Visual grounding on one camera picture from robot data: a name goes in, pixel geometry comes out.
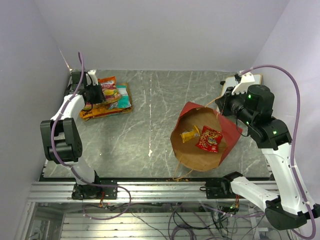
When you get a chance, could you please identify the red brown paper bag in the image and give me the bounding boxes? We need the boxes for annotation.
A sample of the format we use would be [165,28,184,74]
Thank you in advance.
[170,102,243,181]

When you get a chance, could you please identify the red snack packet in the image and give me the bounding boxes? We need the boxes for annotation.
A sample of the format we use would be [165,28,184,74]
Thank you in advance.
[195,125,223,153]

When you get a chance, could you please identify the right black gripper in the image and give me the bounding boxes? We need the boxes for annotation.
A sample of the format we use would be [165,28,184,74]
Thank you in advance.
[215,85,255,127]

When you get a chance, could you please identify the loose wires under table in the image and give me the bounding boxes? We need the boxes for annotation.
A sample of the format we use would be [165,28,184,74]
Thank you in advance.
[82,194,276,240]

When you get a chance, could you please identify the teal snack packet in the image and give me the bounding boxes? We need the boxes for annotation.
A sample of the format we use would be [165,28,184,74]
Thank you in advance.
[108,85,132,110]

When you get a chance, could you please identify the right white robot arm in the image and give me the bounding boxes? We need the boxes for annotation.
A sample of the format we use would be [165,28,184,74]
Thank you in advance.
[215,84,320,230]

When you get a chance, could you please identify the white notepad board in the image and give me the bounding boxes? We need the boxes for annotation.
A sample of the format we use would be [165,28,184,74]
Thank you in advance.
[218,74,263,99]

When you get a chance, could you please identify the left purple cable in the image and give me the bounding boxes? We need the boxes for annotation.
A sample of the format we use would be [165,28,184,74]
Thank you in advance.
[49,51,132,201]

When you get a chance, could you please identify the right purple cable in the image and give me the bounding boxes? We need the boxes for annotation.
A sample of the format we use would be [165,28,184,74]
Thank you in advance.
[237,64,318,239]

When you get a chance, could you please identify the purple cable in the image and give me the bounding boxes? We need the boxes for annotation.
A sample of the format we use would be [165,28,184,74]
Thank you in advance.
[237,64,318,239]
[49,51,132,201]

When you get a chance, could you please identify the Fox's fruits candy bag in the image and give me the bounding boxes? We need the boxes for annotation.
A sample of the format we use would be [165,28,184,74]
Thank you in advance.
[82,102,94,112]
[98,76,122,104]

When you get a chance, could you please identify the yellow M&M's packet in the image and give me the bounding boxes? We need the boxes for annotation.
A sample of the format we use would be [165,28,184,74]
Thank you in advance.
[180,125,201,143]

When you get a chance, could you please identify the aluminium rail frame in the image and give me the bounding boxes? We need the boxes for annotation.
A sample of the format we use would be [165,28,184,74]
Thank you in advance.
[27,178,296,240]

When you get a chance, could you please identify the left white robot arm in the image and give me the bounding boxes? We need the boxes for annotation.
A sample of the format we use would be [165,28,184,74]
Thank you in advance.
[40,70,105,200]

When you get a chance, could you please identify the Doritos chip bag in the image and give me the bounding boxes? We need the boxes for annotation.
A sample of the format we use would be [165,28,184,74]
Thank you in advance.
[82,82,134,122]

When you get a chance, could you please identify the orange Kettle chip bag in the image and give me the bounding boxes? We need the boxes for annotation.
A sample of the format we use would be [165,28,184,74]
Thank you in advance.
[79,104,133,121]

